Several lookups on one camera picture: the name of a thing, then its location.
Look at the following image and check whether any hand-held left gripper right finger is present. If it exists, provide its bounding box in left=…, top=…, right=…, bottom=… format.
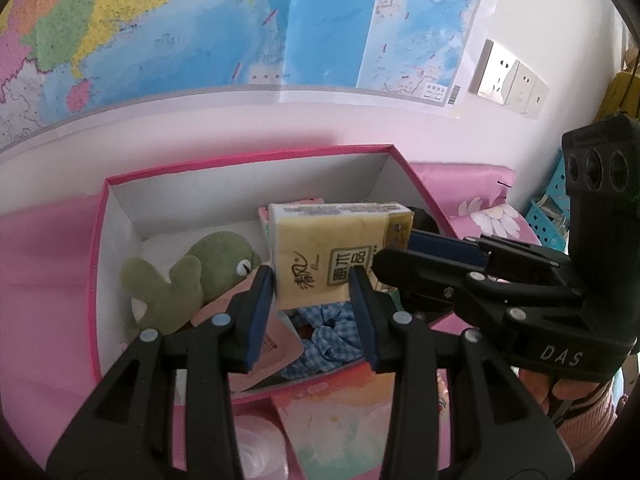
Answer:
left=349, top=265, right=574, bottom=480

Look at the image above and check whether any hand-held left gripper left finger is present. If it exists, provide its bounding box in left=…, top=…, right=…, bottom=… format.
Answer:
left=46, top=265, right=277, bottom=480

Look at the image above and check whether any green frog plush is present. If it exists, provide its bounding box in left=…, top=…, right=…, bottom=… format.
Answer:
left=119, top=230, right=262, bottom=336

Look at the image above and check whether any black cloth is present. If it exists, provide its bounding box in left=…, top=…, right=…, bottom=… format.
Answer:
left=407, top=205, right=449, bottom=236

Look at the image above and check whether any colourful wall map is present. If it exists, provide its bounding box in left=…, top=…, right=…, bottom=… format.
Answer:
left=0, top=0, right=497, bottom=154

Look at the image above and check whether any pink cardboard box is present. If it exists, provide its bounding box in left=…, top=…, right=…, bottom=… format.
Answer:
left=88, top=143, right=459, bottom=406

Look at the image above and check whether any yellow garment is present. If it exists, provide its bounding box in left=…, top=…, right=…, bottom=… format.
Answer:
left=594, top=47, right=640, bottom=124

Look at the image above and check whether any pink sachet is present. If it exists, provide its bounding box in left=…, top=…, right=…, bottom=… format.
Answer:
left=192, top=279, right=305, bottom=394

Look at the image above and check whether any large green orange tissue pack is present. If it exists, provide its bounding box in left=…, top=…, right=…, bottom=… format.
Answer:
left=272, top=372, right=452, bottom=480

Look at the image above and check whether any blue gingham scrunchie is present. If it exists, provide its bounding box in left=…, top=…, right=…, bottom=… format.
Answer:
left=277, top=299, right=369, bottom=384

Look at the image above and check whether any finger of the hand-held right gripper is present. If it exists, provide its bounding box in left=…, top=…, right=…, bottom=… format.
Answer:
left=407, top=230, right=572, bottom=287
left=373, top=247, right=532, bottom=332

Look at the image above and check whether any white wall socket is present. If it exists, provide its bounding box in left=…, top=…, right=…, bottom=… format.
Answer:
left=468, top=38, right=521, bottom=106
left=505, top=61, right=550, bottom=120

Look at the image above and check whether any pink floral pillow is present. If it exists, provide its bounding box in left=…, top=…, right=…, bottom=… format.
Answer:
left=409, top=161, right=544, bottom=249

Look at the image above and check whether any pink floral tissue pack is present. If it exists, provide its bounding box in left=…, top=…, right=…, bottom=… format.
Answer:
left=257, top=197, right=332, bottom=242

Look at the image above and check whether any person's right hand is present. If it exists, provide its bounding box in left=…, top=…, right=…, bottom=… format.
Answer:
left=515, top=366, right=609, bottom=418

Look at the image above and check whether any white lotion bottle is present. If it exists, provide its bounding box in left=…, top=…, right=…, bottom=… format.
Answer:
left=232, top=412, right=291, bottom=480

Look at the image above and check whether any pink floral bed sheet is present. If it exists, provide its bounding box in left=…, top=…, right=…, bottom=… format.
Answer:
left=0, top=195, right=452, bottom=480

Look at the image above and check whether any blue plastic basket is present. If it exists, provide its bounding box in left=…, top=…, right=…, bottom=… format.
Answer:
left=528, top=152, right=574, bottom=256

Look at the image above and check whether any yellow tissue pack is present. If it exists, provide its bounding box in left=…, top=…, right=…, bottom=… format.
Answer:
left=267, top=201, right=416, bottom=310

